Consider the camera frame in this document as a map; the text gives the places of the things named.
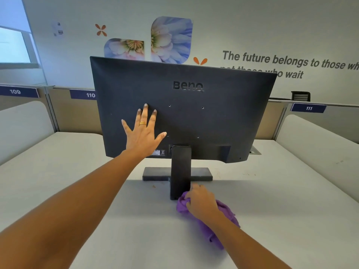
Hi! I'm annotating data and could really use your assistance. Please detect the black office chair back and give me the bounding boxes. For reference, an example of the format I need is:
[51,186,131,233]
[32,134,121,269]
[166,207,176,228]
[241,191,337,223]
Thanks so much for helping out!
[291,91,311,102]

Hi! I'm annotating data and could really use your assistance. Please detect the person's left hand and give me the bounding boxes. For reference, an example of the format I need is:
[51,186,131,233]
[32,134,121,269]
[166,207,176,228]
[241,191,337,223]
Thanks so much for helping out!
[121,103,168,160]

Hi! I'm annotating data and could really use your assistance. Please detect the blue desk number label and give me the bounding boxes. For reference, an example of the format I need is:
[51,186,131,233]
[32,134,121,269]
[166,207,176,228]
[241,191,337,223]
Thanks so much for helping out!
[0,85,40,98]
[291,103,327,114]
[70,89,97,101]

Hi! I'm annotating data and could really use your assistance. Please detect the white rounded desk divider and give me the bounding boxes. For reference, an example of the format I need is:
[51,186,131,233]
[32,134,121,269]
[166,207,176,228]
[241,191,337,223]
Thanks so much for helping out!
[0,101,56,166]
[276,114,359,204]

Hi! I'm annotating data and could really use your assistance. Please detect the person's right hand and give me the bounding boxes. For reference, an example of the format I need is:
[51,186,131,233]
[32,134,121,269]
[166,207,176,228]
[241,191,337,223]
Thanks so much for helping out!
[185,184,222,222]

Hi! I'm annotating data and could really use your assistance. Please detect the black computer monitor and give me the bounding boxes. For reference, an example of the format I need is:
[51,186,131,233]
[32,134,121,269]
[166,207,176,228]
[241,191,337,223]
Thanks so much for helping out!
[90,56,277,200]

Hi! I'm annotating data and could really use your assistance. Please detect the person's left forearm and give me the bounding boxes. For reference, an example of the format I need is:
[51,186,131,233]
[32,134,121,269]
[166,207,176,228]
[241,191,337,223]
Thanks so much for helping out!
[0,150,147,269]

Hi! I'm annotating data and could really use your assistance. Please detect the person's right forearm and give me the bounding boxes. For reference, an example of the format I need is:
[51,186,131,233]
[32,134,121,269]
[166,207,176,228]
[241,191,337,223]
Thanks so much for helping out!
[200,211,293,269]

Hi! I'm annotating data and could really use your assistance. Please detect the purple cleaning cloth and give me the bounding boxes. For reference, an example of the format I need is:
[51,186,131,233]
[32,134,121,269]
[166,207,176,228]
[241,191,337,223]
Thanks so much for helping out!
[176,191,241,250]

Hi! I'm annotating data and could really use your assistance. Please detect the glass window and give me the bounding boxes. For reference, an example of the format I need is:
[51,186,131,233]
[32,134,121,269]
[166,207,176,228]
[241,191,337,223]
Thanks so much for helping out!
[0,0,41,70]

